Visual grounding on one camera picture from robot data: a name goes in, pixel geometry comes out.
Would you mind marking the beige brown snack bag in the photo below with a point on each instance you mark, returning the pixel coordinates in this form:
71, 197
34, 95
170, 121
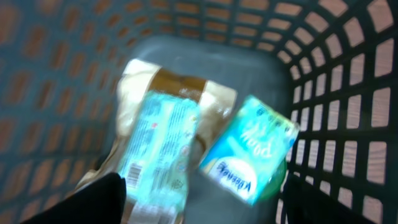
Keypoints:
140, 77

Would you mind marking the dark grey plastic basket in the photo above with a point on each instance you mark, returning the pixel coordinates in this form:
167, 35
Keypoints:
331, 66

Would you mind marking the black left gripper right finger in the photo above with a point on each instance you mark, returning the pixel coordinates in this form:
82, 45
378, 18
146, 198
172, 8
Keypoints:
305, 204

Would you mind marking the teal wet wipes pack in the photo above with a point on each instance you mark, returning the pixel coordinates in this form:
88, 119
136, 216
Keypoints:
155, 162

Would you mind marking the teal tissue pack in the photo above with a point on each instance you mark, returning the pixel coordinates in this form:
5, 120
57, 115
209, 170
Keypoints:
251, 148

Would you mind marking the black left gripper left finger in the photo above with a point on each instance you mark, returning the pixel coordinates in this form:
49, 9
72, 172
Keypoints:
102, 202

